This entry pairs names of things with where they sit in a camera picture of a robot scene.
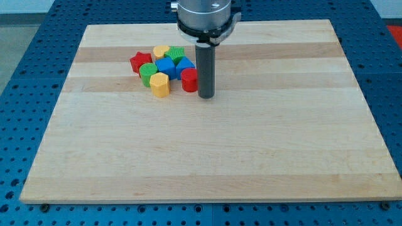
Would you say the blue triangle block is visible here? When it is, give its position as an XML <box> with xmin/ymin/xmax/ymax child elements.
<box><xmin>175</xmin><ymin>56</ymin><xmax>195</xmax><ymax>80</ymax></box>

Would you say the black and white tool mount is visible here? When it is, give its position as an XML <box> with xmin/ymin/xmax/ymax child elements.
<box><xmin>177</xmin><ymin>12</ymin><xmax>242</xmax><ymax>46</ymax></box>

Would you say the yellow heart block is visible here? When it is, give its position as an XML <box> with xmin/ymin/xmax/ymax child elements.
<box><xmin>153</xmin><ymin>45</ymin><xmax>170</xmax><ymax>60</ymax></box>

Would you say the yellow hexagon block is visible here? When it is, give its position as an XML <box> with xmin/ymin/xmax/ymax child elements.
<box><xmin>149</xmin><ymin>72</ymin><xmax>170</xmax><ymax>97</ymax></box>

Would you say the light wooden board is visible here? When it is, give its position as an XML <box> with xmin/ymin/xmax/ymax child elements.
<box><xmin>20</xmin><ymin>19</ymin><xmax>401</xmax><ymax>204</ymax></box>

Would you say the blue cube block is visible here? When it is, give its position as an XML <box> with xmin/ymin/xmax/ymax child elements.
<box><xmin>155</xmin><ymin>57</ymin><xmax>177</xmax><ymax>80</ymax></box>

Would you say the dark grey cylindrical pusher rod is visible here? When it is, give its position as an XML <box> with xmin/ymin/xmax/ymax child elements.
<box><xmin>195</xmin><ymin>46</ymin><xmax>215</xmax><ymax>99</ymax></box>

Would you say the red cylinder block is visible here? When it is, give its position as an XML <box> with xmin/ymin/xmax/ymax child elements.
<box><xmin>180</xmin><ymin>68</ymin><xmax>198</xmax><ymax>92</ymax></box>

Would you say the red star block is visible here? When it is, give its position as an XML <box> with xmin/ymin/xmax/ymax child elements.
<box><xmin>129</xmin><ymin>51</ymin><xmax>153</xmax><ymax>73</ymax></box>

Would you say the green star block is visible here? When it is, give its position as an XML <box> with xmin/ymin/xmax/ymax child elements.
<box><xmin>164</xmin><ymin>46</ymin><xmax>185</xmax><ymax>65</ymax></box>

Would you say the green cylinder block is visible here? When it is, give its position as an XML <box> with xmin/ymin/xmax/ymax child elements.
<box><xmin>139</xmin><ymin>63</ymin><xmax>158</xmax><ymax>87</ymax></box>

